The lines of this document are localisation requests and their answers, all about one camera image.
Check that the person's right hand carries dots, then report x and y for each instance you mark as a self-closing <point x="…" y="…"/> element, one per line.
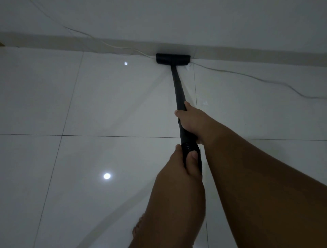
<point x="196" y="122"/>

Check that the person's left hand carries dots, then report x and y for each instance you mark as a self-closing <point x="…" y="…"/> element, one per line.
<point x="178" y="189"/>

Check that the black vacuum wand with nozzle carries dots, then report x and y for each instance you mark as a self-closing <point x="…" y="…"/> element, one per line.
<point x="178" y="89"/>

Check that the white paper scraps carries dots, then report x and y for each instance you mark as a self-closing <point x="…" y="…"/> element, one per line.
<point x="189" y="67"/>

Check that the person's right forearm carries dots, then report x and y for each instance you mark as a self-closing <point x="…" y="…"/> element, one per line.
<point x="268" y="199"/>

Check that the person's left foot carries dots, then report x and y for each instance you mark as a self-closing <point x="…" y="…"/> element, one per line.
<point x="138" y="228"/>

